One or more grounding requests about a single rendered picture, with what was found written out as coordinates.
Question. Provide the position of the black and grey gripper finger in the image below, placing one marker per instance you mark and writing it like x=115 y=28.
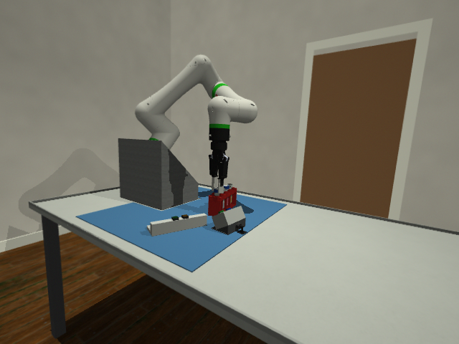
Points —
x=213 y=169
x=222 y=169

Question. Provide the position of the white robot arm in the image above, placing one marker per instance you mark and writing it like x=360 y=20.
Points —
x=224 y=107

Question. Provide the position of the white button panel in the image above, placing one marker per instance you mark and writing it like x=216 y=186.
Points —
x=229 y=221

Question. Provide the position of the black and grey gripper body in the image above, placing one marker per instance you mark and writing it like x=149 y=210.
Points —
x=218 y=149

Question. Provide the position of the blue flat mat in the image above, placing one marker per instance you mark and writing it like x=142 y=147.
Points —
x=190 y=248

